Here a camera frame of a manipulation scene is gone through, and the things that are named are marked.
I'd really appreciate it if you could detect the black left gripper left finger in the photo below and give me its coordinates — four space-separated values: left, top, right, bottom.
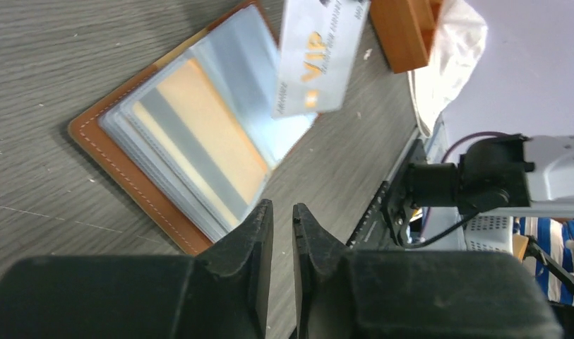
0 199 273 338

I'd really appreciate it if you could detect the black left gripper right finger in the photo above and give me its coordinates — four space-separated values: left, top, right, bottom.
292 203 563 338

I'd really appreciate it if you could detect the brown leather card holder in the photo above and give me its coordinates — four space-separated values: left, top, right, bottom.
68 1 317 255

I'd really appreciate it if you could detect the orange credit card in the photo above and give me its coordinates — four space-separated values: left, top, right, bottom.
127 57 270 231

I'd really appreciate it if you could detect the silver VIP card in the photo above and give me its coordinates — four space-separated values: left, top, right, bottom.
273 0 371 117

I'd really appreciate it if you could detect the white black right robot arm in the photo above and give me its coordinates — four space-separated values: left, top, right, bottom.
403 134 574 218

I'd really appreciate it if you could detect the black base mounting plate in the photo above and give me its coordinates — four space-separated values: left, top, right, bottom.
346 138 426 251

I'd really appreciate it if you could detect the person in striped shirt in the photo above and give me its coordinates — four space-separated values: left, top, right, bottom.
514 217 574 307

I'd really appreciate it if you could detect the orange compartment organizer box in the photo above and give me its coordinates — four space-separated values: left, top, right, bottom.
370 0 443 73

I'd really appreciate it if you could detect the white bucket hat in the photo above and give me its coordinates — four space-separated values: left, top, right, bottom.
407 1 488 138

